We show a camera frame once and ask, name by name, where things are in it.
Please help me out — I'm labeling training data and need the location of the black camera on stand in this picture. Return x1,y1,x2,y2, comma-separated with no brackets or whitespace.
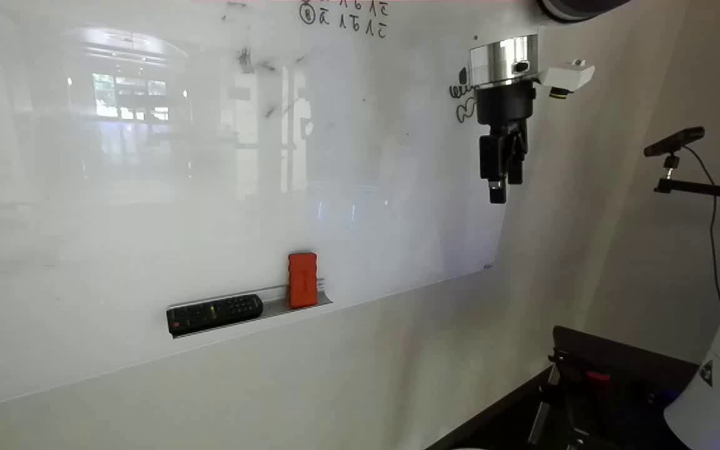
643,124,720,196

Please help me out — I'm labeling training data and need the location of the black remote control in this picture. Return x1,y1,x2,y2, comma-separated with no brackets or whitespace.
165,295,264,336

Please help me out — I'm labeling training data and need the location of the orange whiteboard eraser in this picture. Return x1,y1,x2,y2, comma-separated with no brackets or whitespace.
288,251,316,309

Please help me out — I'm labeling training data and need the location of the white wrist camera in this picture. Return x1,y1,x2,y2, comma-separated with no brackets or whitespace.
539,59,595,100

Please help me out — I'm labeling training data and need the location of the large wall whiteboard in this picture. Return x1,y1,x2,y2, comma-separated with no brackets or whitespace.
0,0,539,404

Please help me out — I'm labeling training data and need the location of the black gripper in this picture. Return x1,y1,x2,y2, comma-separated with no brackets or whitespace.
475,83,535,203

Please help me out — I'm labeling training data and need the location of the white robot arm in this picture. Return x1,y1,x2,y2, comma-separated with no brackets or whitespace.
460,33,720,450

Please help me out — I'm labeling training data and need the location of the black table with equipment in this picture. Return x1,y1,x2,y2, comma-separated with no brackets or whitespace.
428,325,695,450

